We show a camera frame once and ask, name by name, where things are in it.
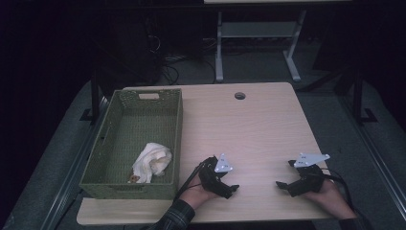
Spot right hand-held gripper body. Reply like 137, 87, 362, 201
287, 151, 331, 197

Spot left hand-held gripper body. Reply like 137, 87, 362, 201
198, 152, 235, 196

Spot white cloth with brown print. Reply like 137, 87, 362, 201
127, 142, 173, 185

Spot green woven basket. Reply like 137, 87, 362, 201
79, 88, 184, 201

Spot person's left hand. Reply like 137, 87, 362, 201
180, 176, 222, 211

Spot person's right hand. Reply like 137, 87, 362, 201
302, 178, 357, 220

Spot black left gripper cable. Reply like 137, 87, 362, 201
173, 162, 206, 203

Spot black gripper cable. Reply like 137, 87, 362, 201
173, 162, 206, 203
320, 166, 356, 213

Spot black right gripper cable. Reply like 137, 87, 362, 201
320, 166, 356, 213

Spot aluminium floor rail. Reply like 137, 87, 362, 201
337, 95, 406, 222
40, 95, 110, 230

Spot black metal post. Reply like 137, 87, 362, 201
351, 68, 378, 125
79, 68, 101, 123

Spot black floor cables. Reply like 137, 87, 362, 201
159, 52, 218, 86

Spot grey metal stand frame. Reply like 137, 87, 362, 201
214, 9, 308, 84

